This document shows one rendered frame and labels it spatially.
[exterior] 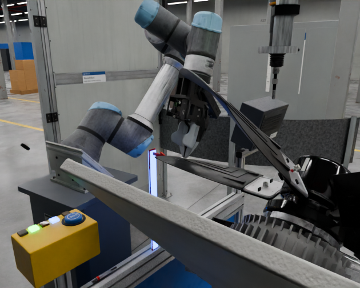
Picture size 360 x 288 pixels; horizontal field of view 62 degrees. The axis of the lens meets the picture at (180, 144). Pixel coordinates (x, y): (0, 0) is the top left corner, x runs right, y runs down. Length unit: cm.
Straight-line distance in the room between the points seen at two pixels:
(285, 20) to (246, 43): 657
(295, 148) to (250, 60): 466
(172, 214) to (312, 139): 250
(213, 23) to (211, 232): 66
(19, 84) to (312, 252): 1252
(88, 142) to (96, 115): 11
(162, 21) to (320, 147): 209
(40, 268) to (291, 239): 50
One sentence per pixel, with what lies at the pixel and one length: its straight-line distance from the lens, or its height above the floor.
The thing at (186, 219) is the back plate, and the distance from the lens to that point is 18.
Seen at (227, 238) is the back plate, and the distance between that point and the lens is 17.
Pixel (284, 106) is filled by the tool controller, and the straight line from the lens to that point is 145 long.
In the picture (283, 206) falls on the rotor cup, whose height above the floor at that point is 120.
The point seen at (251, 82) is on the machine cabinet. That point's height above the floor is 84.
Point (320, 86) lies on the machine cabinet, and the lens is 672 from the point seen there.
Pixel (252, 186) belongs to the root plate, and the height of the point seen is 118.
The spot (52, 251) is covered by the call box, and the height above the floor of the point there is 105.
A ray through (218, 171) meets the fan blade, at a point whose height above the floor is 119.
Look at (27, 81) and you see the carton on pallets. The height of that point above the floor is 45.
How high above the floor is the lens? 145
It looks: 17 degrees down
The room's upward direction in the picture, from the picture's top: straight up
